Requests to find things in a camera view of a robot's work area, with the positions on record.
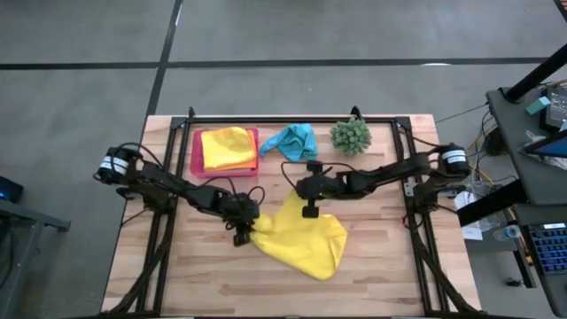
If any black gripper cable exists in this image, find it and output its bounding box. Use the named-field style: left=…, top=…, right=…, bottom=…
left=201, top=175, right=266, bottom=210
left=280, top=160, right=312, bottom=190

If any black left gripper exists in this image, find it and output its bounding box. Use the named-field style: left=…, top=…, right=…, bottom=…
left=219, top=193, right=261, bottom=247

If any grey side desk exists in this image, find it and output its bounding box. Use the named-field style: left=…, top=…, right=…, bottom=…
left=485, top=86, right=567, bottom=207

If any backlit computer keyboard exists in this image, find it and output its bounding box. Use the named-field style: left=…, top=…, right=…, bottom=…
left=528, top=222, right=567, bottom=276

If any black slanted pole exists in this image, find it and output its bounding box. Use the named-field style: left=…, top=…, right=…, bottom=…
left=504, top=43, right=567, bottom=104

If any black aluminium rig frame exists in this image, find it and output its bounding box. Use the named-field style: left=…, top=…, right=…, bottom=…
left=102, top=105, right=488, bottom=319

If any tablet with blue screen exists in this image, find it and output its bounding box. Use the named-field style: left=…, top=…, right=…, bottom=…
left=518, top=128, right=567, bottom=160

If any pink translucent plastic tray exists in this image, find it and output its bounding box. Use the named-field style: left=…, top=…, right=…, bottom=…
left=190, top=127, right=260, bottom=179

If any orange microfiber towel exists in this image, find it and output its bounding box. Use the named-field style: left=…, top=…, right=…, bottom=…
left=203, top=129, right=260, bottom=173

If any yellow microfiber towel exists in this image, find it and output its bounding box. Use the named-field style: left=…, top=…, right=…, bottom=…
left=250, top=189, right=349, bottom=282
left=200, top=126, right=258, bottom=170

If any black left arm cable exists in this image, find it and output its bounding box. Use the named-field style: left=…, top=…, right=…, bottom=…
left=118, top=141, right=165, bottom=170

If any grey metal shelf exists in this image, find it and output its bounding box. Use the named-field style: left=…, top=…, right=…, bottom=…
left=0, top=198, right=72, bottom=319

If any dark device with blue light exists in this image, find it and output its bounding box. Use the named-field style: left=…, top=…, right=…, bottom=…
left=0, top=175, right=25, bottom=205

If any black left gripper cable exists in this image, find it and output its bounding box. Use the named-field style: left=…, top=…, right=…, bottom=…
left=201, top=175, right=266, bottom=210

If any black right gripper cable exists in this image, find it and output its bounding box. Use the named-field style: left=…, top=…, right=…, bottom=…
left=280, top=160, right=312, bottom=190

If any small teal box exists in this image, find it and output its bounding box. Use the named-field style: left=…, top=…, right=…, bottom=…
left=524, top=96, right=552, bottom=117

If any white paper sheet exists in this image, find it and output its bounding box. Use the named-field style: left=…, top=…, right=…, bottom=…
left=454, top=189, right=486, bottom=242

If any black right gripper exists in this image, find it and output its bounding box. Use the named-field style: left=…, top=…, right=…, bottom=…
left=295, top=159, right=345, bottom=219

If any blue microfiber towel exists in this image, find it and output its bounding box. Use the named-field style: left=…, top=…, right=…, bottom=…
left=259, top=123, right=319, bottom=164

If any black electronic device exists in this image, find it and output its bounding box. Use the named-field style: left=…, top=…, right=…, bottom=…
left=543, top=84, right=567, bottom=133

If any dark computer desk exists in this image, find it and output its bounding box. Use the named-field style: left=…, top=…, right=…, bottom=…
left=509, top=202, right=567, bottom=318

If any green artificial potted plant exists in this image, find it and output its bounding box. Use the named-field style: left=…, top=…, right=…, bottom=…
left=330, top=116, right=373, bottom=157

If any clear plastic water bottle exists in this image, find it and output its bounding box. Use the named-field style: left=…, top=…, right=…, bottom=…
left=491, top=223, right=524, bottom=243

